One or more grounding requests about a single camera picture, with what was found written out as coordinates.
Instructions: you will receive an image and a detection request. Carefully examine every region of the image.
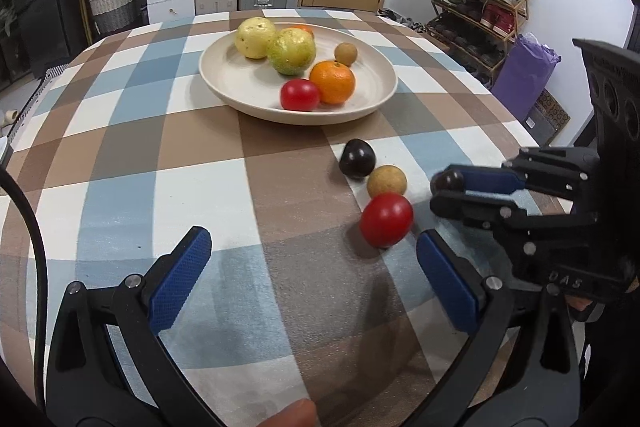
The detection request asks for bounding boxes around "red tomato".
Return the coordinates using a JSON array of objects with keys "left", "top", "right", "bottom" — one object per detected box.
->
[
  {"left": 359, "top": 193, "right": 413, "bottom": 248},
  {"left": 280, "top": 79, "right": 320, "bottom": 112}
]

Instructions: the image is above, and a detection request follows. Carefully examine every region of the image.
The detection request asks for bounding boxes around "yellow-green guava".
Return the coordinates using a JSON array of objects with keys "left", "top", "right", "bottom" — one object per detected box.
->
[{"left": 234, "top": 17, "right": 278, "bottom": 60}]

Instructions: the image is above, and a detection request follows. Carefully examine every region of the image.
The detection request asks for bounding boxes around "small orange mandarin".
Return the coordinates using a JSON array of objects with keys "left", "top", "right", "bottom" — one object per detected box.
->
[{"left": 291, "top": 25, "right": 314, "bottom": 38}]

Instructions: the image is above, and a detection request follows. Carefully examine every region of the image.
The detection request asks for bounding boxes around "person right hand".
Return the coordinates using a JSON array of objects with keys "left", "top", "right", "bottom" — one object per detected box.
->
[{"left": 564, "top": 278, "right": 640, "bottom": 313}]

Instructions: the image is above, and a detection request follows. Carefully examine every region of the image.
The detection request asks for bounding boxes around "cream round plate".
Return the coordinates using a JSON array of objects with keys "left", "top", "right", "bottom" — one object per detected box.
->
[{"left": 197, "top": 20, "right": 400, "bottom": 127}]

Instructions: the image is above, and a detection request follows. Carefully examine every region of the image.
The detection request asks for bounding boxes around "green guava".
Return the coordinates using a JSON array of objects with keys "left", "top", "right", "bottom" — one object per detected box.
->
[{"left": 267, "top": 27, "right": 317, "bottom": 76}]

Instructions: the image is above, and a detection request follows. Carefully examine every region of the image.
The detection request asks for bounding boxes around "purple bag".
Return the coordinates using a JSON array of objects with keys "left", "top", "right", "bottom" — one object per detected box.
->
[{"left": 491, "top": 32, "right": 562, "bottom": 120}]

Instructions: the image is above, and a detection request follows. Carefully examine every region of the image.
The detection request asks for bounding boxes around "checkered tablecloth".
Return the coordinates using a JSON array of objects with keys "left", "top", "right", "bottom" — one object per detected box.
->
[{"left": 8, "top": 10, "right": 532, "bottom": 426}]

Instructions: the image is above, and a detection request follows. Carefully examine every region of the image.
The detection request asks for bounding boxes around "wooden shoe rack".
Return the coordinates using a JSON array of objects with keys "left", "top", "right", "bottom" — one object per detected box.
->
[{"left": 426, "top": 0, "right": 529, "bottom": 88}]

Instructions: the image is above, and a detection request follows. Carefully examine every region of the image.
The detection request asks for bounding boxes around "black cable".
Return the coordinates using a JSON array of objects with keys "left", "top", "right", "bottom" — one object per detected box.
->
[{"left": 0, "top": 166, "right": 49, "bottom": 408}]

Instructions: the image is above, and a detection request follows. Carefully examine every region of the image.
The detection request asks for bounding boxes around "person left hand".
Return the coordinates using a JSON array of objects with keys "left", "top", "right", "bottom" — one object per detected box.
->
[{"left": 258, "top": 399, "right": 317, "bottom": 427}]

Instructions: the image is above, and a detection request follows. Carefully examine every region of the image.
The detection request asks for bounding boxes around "woven laundry basket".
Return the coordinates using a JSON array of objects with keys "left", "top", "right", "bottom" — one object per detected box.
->
[{"left": 89, "top": 0, "right": 138, "bottom": 35}]

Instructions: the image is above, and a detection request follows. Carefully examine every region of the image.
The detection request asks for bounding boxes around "brown round longan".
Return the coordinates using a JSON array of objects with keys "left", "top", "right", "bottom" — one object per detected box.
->
[{"left": 334, "top": 42, "right": 358, "bottom": 67}]

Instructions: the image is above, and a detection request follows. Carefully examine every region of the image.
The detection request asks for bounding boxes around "doormat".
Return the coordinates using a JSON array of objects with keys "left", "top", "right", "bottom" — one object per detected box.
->
[{"left": 523, "top": 89, "right": 570, "bottom": 146}]

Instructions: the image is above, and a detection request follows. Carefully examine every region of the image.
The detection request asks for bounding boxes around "dark purple plum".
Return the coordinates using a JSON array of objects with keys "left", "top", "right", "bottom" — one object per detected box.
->
[{"left": 338, "top": 139, "right": 376, "bottom": 180}]

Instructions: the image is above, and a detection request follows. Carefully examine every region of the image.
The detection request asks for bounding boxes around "large orange mandarin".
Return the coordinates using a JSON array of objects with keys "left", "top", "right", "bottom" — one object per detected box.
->
[{"left": 309, "top": 61, "right": 356, "bottom": 105}]

